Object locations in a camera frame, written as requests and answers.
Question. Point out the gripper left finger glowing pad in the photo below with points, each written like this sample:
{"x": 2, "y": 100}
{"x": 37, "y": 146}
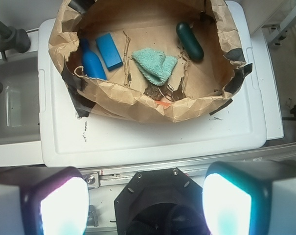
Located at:
{"x": 39, "y": 200}

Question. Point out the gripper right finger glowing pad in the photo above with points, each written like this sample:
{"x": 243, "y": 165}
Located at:
{"x": 250, "y": 198}

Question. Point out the light blue knitted cloth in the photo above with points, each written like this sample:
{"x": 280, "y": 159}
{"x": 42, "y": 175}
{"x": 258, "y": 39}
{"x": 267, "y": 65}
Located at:
{"x": 155, "y": 65}

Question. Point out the white plastic bin lid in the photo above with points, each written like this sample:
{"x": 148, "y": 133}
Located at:
{"x": 94, "y": 141}

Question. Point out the white sink basin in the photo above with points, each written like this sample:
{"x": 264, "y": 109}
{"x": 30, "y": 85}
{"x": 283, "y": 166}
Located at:
{"x": 19, "y": 108}

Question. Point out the metal keys bunch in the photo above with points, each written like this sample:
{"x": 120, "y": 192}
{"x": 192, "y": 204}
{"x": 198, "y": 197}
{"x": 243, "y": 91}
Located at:
{"x": 171, "y": 94}

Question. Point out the blue plastic bottle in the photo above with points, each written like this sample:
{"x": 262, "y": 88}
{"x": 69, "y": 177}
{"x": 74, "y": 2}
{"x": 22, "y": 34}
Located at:
{"x": 91, "y": 62}

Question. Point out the blue rectangular block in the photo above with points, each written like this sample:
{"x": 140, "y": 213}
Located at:
{"x": 109, "y": 52}

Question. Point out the crumpled brown paper bag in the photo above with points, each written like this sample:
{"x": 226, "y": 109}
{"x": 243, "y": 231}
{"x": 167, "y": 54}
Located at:
{"x": 209, "y": 84}

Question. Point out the dark green cucumber toy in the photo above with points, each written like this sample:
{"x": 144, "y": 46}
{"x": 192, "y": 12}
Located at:
{"x": 189, "y": 41}

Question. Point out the grey faucet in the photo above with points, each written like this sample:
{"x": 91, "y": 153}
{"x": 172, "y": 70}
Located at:
{"x": 12, "y": 38}

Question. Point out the aluminium frame rail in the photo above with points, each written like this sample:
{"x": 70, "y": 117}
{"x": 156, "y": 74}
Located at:
{"x": 196, "y": 166}

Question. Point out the black octagonal mount plate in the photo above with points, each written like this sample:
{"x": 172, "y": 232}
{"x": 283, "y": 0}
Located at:
{"x": 160, "y": 202}

